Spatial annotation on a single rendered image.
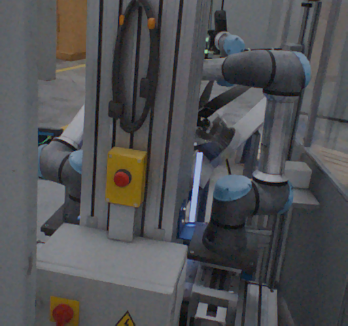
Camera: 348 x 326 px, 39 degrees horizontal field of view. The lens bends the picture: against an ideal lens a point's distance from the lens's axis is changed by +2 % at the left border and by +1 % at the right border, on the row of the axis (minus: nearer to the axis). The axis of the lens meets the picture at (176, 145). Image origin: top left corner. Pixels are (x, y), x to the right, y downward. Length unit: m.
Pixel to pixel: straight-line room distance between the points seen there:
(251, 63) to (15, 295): 1.11
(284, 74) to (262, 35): 7.88
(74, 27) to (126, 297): 9.35
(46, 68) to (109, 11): 7.24
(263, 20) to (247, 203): 7.93
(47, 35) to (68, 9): 2.10
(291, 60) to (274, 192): 0.42
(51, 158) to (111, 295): 0.71
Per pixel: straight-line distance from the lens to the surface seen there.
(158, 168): 1.19
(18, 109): 0.44
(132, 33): 1.13
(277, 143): 1.58
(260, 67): 1.48
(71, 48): 10.35
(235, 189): 1.54
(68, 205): 1.72
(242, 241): 1.63
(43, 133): 1.98
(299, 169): 2.66
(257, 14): 9.40
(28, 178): 0.47
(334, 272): 2.51
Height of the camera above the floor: 1.87
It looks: 19 degrees down
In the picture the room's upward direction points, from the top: 6 degrees clockwise
